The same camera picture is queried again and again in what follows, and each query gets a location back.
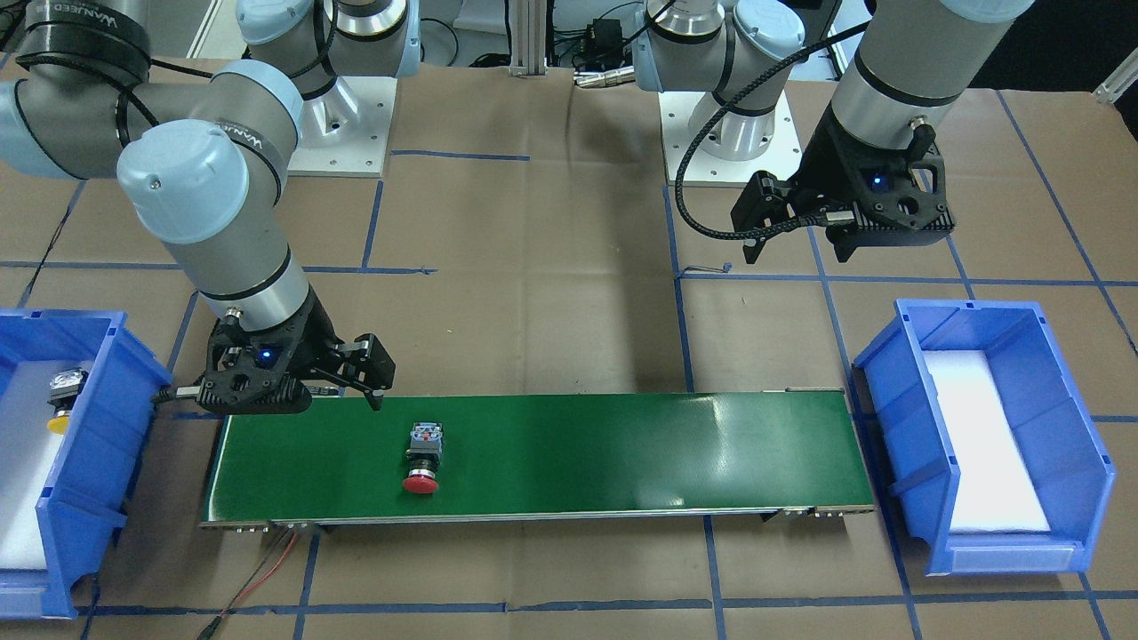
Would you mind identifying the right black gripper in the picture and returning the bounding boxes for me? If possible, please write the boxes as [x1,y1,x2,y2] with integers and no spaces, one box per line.
[196,289,396,416]

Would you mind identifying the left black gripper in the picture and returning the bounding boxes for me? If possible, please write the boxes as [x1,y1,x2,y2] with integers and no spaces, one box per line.
[731,107,956,264]

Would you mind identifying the red push button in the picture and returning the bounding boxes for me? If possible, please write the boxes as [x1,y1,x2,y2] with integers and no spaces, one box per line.
[402,421,444,495]

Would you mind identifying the yellow push button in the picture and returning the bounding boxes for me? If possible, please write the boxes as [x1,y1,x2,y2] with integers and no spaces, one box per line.
[46,367,89,435]

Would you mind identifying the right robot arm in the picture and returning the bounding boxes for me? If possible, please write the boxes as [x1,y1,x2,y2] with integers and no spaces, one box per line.
[3,1,421,416]

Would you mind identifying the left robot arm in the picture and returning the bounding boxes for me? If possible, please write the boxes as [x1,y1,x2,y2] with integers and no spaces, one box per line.
[630,1,1030,263]

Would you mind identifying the blue bin with buttons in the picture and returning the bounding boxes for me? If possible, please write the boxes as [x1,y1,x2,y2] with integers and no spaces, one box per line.
[854,300,1115,576]

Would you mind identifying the green conveyor belt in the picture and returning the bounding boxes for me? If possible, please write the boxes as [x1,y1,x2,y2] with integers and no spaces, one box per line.
[203,389,875,528]

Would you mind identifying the blue receiving bin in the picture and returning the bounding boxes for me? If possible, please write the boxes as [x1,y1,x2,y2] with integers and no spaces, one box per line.
[1,309,172,620]

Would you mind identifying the white foam pad bin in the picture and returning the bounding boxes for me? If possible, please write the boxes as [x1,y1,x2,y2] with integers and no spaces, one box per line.
[1,360,91,571]
[924,351,1050,534]

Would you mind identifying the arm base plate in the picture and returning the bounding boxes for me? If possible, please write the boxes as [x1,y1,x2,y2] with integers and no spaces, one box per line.
[659,91,801,188]
[288,76,397,179]

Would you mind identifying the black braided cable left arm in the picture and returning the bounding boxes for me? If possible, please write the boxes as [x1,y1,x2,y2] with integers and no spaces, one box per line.
[673,25,869,241]

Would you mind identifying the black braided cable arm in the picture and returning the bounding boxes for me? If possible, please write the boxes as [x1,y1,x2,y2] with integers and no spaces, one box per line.
[16,54,214,151]
[673,25,869,241]

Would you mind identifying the red black conveyor wires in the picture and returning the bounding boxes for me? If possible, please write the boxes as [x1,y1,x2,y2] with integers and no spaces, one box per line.
[197,526,305,640]

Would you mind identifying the aluminium frame post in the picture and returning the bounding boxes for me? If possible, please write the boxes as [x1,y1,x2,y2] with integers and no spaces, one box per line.
[508,0,551,77]

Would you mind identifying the black braided cable right arm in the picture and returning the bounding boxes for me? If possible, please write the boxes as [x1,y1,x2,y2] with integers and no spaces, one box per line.
[16,54,214,151]

